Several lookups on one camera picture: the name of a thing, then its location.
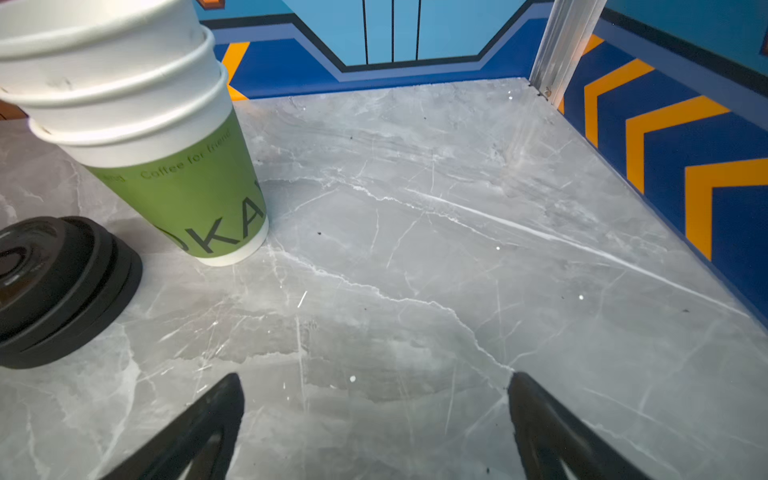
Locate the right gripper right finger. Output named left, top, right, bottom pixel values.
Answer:
left=507, top=372, right=648, bottom=479

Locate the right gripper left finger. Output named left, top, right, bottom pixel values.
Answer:
left=105, top=373, right=245, bottom=479

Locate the black cup lid stack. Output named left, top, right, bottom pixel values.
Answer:
left=1, top=216, right=143, bottom=369

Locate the stack of paper cups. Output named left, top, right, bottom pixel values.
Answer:
left=1, top=1, right=269, bottom=266

